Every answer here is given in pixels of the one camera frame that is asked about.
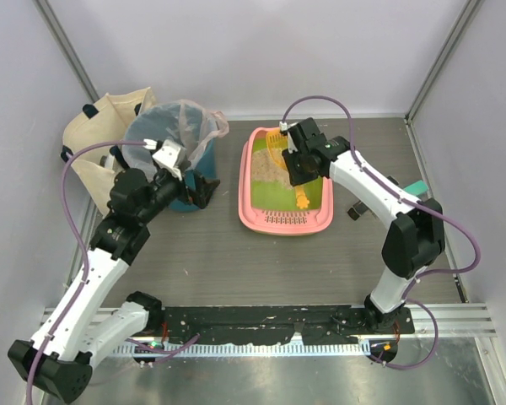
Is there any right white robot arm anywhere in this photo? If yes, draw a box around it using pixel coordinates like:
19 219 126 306
279 118 445 331

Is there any orange litter scoop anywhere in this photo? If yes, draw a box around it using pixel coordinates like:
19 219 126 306
265 128 310 209

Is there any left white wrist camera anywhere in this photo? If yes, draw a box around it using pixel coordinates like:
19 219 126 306
152 139 186 181

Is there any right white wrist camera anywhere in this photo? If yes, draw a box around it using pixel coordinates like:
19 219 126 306
277 121 298 154

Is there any beige canvas tote bag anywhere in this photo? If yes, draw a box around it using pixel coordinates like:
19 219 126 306
59 86 159 217

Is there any teal trash bin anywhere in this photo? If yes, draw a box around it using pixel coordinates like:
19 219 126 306
123 100 217 213

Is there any black metal base plate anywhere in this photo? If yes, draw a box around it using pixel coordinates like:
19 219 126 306
126 303 415 347

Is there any white slotted cable duct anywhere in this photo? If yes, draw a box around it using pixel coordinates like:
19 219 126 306
109 340 372 358

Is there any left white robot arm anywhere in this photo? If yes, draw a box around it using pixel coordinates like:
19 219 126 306
8 169 220 403

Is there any beige cat litter pile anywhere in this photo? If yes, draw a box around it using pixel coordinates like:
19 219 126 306
250 148 293 190

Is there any teal handled scraper tool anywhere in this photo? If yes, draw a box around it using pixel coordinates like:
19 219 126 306
346 175 428 226

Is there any pink litter box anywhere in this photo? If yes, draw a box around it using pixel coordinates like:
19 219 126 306
238 127 334 236

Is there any translucent plastic bin liner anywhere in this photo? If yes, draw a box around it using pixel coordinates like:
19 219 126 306
121 98 229 170

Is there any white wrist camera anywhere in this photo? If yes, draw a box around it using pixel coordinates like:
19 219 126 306
277 121 298 154
152 139 186 181

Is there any aluminium frame rail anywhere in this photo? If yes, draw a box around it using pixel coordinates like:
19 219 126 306
30 293 489 353

